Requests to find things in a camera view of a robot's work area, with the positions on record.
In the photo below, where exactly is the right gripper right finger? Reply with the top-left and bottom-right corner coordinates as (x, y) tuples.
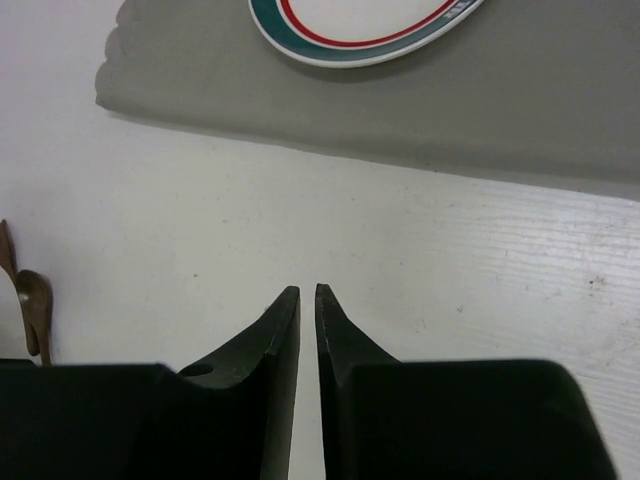
(315, 284), (617, 479)

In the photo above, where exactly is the brown wooden fork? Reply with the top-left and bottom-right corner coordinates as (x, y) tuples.
(0, 220), (17, 282)

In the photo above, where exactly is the grey cloth placemat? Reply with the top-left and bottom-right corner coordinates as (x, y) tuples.
(95, 1), (639, 200)

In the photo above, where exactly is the brown wooden spoon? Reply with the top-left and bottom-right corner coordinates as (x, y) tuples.
(15, 270), (53, 366)

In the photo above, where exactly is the white plate with green rim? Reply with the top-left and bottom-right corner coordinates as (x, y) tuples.
(248, 0), (482, 69)

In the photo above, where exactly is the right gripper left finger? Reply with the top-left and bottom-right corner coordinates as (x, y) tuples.
(1, 286), (300, 479)

